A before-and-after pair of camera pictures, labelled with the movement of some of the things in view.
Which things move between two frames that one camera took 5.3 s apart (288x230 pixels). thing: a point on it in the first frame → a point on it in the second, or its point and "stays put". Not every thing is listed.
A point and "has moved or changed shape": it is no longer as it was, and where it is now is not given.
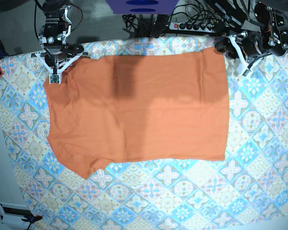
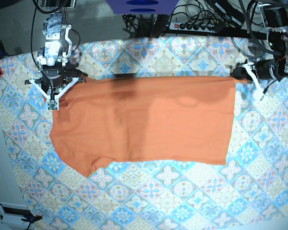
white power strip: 191,26 stays put
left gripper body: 57,52 → 55,79
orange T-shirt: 172,106 has moved or changed shape
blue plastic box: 142,7 stays put
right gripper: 255,45 → 264,69
